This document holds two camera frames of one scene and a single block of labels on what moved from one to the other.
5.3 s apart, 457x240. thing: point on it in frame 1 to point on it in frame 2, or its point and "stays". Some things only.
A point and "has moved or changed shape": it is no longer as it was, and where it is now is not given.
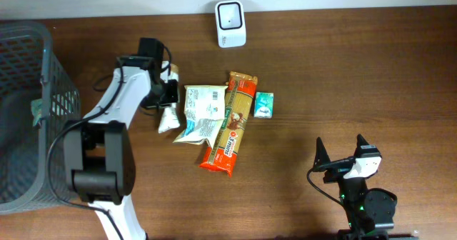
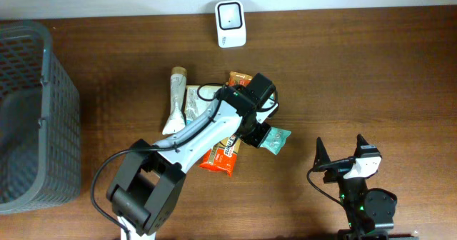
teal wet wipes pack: (36, 112) to (275, 140)
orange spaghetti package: (240, 91) stays
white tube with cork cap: (170, 118) has moved or changed shape
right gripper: (321, 155) stays
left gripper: (173, 94) to (260, 136)
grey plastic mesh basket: (38, 99) stays
